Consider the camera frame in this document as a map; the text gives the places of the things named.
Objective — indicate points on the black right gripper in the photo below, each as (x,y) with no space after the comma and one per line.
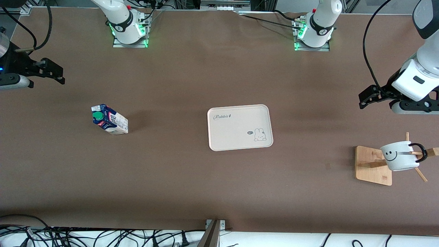
(18,62)

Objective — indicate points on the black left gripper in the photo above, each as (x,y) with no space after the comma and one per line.
(386,90)

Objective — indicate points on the blue white milk carton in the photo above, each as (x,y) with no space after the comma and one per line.
(113,123)

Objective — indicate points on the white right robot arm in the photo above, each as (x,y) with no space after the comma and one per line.
(121,20)

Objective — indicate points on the cream rabbit print tray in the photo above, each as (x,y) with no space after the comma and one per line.
(236,133)

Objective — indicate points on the wooden mug stand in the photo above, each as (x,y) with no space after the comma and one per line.
(370,171)

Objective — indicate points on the brown table cover sheet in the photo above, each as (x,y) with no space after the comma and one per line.
(205,185)

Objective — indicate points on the aluminium profile bar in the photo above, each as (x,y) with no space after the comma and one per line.
(211,238)

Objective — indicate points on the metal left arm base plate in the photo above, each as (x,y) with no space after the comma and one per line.
(324,48)

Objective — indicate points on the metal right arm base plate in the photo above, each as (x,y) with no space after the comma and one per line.
(132,45)

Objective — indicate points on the grey metal rail fixture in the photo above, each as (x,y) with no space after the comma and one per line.
(224,4)

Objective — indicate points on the small metal bracket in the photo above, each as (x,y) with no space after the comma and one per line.
(223,224)

